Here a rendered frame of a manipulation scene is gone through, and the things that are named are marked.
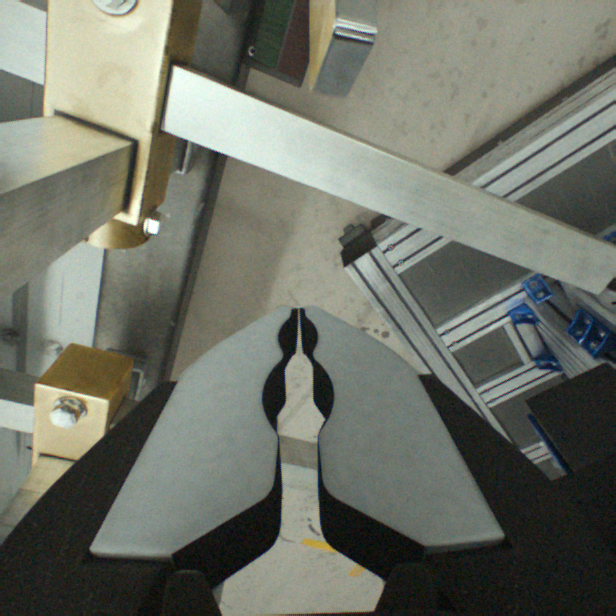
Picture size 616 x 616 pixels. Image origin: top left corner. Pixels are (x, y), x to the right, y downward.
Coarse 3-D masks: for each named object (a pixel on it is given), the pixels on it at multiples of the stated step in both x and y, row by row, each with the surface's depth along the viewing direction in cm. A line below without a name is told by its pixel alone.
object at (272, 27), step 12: (276, 0) 27; (288, 0) 27; (264, 12) 27; (276, 12) 27; (288, 12) 27; (264, 24) 27; (276, 24) 27; (264, 36) 28; (276, 36) 28; (264, 48) 28; (276, 48) 28; (264, 60) 28; (276, 60) 28
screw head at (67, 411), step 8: (64, 400) 27; (72, 400) 27; (56, 408) 27; (64, 408) 26; (72, 408) 27; (80, 408) 27; (56, 416) 26; (64, 416) 26; (72, 416) 27; (80, 416) 27; (56, 424) 27; (64, 424) 27; (72, 424) 27
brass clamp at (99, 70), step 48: (48, 0) 16; (144, 0) 16; (192, 0) 18; (48, 48) 17; (96, 48) 17; (144, 48) 17; (192, 48) 21; (48, 96) 18; (96, 96) 18; (144, 96) 18; (144, 144) 19; (144, 192) 20; (96, 240) 21; (144, 240) 24
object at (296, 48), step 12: (300, 0) 27; (300, 12) 27; (300, 24) 27; (288, 36) 28; (300, 36) 28; (288, 48) 28; (300, 48) 28; (288, 60) 28; (300, 60) 28; (288, 72) 29; (300, 72) 29
